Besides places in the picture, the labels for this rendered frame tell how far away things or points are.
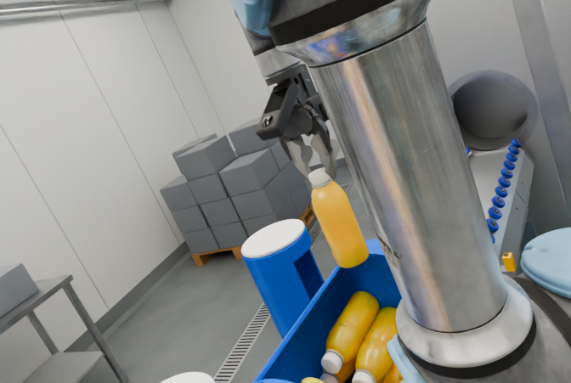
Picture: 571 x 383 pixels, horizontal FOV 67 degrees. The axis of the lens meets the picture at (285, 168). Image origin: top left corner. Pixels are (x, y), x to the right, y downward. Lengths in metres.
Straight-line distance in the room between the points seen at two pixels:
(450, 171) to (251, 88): 5.71
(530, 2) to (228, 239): 3.63
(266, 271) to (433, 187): 1.41
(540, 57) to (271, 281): 1.15
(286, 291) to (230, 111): 4.74
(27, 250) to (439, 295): 4.01
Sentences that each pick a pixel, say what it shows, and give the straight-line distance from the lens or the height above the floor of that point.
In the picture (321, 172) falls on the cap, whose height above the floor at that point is 1.46.
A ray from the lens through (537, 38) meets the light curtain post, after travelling 1.31.
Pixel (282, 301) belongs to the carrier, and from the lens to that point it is 1.75.
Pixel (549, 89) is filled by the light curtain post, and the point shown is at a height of 1.33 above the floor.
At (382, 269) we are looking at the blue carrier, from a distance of 1.03.
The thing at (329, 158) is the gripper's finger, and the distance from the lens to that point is 0.77.
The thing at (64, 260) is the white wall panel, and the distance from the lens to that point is 4.39.
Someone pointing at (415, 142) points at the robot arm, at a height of 1.59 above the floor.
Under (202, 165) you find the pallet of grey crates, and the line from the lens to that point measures 4.14.
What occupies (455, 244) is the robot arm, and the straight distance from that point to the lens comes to 0.34.
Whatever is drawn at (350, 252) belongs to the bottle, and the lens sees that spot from 0.83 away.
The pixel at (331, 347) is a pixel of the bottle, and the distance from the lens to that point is 0.93.
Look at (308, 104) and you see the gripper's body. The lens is 0.77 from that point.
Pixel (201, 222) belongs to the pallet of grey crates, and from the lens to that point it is 4.48.
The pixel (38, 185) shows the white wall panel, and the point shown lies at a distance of 4.38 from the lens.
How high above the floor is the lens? 1.68
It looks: 14 degrees down
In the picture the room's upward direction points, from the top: 23 degrees counter-clockwise
